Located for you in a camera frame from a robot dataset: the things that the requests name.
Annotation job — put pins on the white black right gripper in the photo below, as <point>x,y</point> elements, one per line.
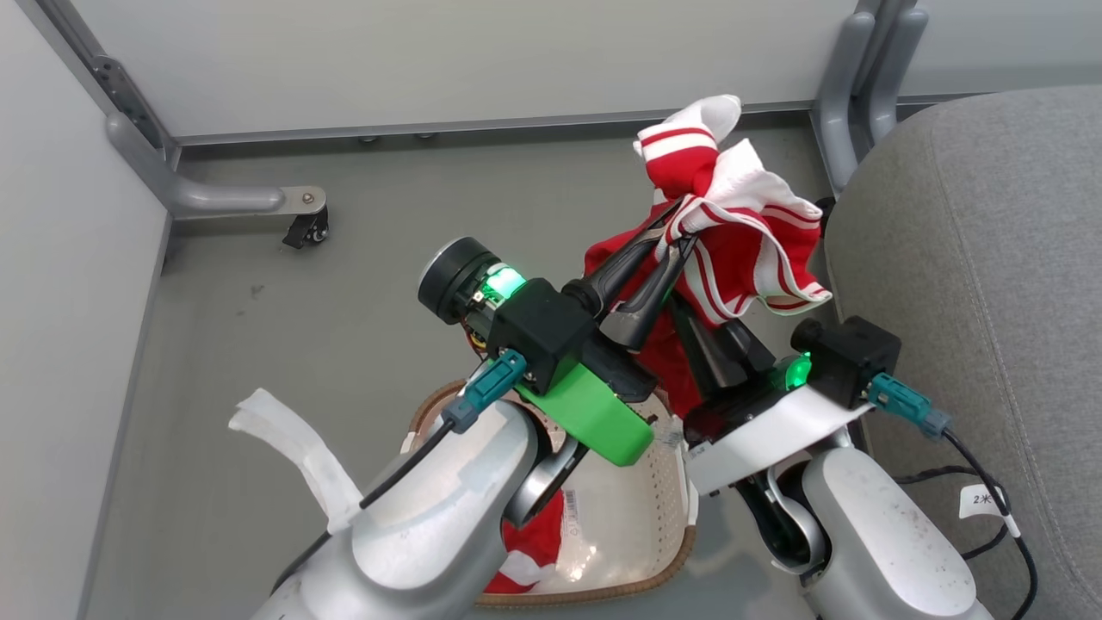
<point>766,435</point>

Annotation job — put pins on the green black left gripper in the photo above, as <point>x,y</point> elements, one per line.
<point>594,413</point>

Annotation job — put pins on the red white striped shorts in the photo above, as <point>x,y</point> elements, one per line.
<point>749,198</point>

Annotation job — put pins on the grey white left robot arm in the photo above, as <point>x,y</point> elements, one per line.
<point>430,525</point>

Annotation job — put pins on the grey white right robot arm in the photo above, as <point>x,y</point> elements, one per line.
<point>878,534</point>

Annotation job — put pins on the white basket with brown rim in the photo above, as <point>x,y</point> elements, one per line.
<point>628,517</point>

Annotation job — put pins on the grey fabric sofa seat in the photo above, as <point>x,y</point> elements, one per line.
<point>990,258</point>

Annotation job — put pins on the red white garment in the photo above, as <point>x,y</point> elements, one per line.
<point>534,542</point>

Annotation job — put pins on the black caster wheel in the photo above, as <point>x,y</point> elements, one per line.
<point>308,231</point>

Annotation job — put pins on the white tape strip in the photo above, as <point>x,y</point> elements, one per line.
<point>293,448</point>

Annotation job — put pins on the grey partition support leg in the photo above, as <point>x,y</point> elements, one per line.
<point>215,200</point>

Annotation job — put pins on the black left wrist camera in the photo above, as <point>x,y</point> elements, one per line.
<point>542,327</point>

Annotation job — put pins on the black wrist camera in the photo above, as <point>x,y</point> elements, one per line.
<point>852,357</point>
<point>542,327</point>

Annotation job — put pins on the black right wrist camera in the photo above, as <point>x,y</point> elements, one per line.
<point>852,357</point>

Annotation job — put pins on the teal right camera connector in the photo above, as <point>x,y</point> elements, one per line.
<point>904,403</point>

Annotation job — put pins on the teal camera connector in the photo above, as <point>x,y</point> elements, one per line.
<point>904,403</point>
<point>486,387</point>

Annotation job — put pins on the teal left camera connector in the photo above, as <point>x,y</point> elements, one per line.
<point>486,387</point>

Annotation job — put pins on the grey partition bottom rail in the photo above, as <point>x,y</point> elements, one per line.
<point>430,127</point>

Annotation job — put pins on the grey partition post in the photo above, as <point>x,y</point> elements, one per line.
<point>835,103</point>
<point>895,77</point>

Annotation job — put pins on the grey hinged partition frame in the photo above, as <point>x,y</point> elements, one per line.
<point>129,99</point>

